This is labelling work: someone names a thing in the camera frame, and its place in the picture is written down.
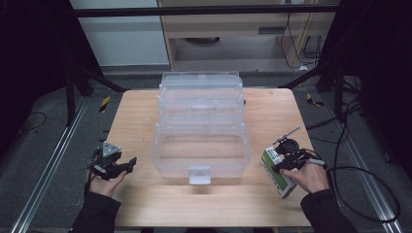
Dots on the black horizontal frame bar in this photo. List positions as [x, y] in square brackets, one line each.
[194, 10]

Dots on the white cabinet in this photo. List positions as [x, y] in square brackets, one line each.
[123, 42]

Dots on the black metal stand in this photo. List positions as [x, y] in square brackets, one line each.
[338, 93]
[69, 97]

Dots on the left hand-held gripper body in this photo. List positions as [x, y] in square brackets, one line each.
[107, 165]

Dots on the black curtain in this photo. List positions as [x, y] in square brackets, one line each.
[385, 64]
[29, 64]

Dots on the light wooden desk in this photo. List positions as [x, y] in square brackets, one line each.
[226, 24]

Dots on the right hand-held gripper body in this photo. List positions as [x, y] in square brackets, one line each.
[293, 158]

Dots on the clear plastic storage box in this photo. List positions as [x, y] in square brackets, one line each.
[200, 152]

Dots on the green white medicine box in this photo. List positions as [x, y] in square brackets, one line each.
[282, 187]

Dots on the person's left hand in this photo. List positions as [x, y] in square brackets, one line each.
[103, 187]

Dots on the person's right hand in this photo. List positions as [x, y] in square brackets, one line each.
[312, 178]

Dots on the yellow black tape strip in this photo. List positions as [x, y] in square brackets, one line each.
[104, 104]
[313, 101]

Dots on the aluminium floor rail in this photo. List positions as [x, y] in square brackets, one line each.
[48, 168]
[366, 181]

